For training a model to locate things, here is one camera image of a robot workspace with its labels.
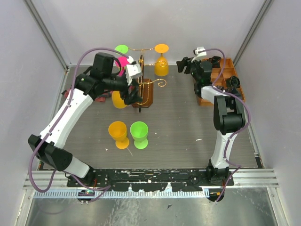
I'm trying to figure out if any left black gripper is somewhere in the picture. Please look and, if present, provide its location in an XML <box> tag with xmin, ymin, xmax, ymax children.
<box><xmin>104</xmin><ymin>73</ymin><xmax>144</xmax><ymax>105</ymax></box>

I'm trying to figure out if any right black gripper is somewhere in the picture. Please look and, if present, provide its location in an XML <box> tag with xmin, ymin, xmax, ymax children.
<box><xmin>176</xmin><ymin>56</ymin><xmax>202</xmax><ymax>83</ymax></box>

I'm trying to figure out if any yellow plastic wine glass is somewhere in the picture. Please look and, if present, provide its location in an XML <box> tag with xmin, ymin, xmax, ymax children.
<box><xmin>111</xmin><ymin>91</ymin><xmax>128</xmax><ymax>109</ymax></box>

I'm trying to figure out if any orange wine glass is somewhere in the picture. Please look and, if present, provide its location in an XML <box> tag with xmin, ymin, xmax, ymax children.
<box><xmin>108</xmin><ymin>121</ymin><xmax>129</xmax><ymax>149</ymax></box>
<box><xmin>154</xmin><ymin>44</ymin><xmax>169</xmax><ymax>77</ymax></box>

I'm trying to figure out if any green wine glass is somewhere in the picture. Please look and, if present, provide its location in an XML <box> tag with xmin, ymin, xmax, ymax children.
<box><xmin>130</xmin><ymin>121</ymin><xmax>149</xmax><ymax>149</ymax></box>
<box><xmin>115</xmin><ymin>44</ymin><xmax>129</xmax><ymax>54</ymax></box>

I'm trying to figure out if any pink plastic wine glass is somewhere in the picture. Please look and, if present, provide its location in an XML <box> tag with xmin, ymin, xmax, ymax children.
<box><xmin>115</xmin><ymin>56</ymin><xmax>128</xmax><ymax>77</ymax></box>

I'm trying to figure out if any orange wine glass front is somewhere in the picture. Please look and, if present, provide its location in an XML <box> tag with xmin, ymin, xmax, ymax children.
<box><xmin>108</xmin><ymin>121</ymin><xmax>129</xmax><ymax>149</ymax></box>

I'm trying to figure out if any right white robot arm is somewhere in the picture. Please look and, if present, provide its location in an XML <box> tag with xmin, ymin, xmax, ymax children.
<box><xmin>176</xmin><ymin>57</ymin><xmax>246</xmax><ymax>186</ymax></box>

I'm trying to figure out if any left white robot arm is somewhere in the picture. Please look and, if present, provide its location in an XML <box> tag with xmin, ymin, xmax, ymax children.
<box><xmin>28</xmin><ymin>52</ymin><xmax>143</xmax><ymax>186</ymax></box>

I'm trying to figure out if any black crumpled item top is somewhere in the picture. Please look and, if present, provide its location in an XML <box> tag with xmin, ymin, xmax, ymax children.
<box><xmin>209</xmin><ymin>56</ymin><xmax>222</xmax><ymax>68</ymax></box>

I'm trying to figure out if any black crumpled item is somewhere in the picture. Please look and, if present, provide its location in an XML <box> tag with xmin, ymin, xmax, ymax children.
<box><xmin>209</xmin><ymin>56</ymin><xmax>222</xmax><ymax>68</ymax></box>
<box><xmin>225</xmin><ymin>76</ymin><xmax>240</xmax><ymax>89</ymax></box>
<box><xmin>221</xmin><ymin>87</ymin><xmax>241</xmax><ymax>98</ymax></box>

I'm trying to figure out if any red printed cloth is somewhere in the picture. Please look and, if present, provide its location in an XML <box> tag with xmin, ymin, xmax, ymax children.
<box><xmin>62</xmin><ymin>89</ymin><xmax>112</xmax><ymax>102</ymax></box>

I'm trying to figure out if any orange compartment tray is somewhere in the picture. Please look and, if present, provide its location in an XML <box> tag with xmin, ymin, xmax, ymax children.
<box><xmin>196</xmin><ymin>58</ymin><xmax>245</xmax><ymax>106</ymax></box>

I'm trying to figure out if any black crumpled item right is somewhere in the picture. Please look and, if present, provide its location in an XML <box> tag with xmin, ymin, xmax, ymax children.
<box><xmin>225</xmin><ymin>76</ymin><xmax>240</xmax><ymax>89</ymax></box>

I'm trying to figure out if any black crumpled item bottom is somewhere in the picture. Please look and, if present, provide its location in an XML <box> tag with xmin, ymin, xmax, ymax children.
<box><xmin>221</xmin><ymin>87</ymin><xmax>241</xmax><ymax>98</ymax></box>

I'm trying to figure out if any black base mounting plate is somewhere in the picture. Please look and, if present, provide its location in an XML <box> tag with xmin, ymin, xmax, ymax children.
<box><xmin>65</xmin><ymin>168</ymin><xmax>230</xmax><ymax>192</ymax></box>

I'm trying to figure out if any gold wire wine glass rack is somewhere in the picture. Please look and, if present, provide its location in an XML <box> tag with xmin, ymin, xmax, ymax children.
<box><xmin>129</xmin><ymin>47</ymin><xmax>167</xmax><ymax>113</ymax></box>

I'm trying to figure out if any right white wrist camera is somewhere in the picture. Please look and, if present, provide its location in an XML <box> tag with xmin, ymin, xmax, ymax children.
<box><xmin>191</xmin><ymin>47</ymin><xmax>207</xmax><ymax>62</ymax></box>

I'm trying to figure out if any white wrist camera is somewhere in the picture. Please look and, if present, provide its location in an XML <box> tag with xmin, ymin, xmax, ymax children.
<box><xmin>191</xmin><ymin>47</ymin><xmax>207</xmax><ymax>62</ymax></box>
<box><xmin>126</xmin><ymin>61</ymin><xmax>143</xmax><ymax>86</ymax></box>

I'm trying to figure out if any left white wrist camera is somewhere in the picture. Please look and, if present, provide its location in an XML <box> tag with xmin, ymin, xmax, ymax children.
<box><xmin>126</xmin><ymin>61</ymin><xmax>143</xmax><ymax>86</ymax></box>

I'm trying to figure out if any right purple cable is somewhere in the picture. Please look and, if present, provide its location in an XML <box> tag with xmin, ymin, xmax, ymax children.
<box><xmin>204</xmin><ymin>48</ymin><xmax>251</xmax><ymax>204</ymax></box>

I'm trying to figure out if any aluminium frame rail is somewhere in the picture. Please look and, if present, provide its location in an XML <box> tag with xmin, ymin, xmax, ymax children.
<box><xmin>32</xmin><ymin>169</ymin><xmax>279</xmax><ymax>192</ymax></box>

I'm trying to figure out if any slotted grey cable duct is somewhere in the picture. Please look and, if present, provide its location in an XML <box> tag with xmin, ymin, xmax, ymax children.
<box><xmin>33</xmin><ymin>189</ymin><xmax>209</xmax><ymax>199</ymax></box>

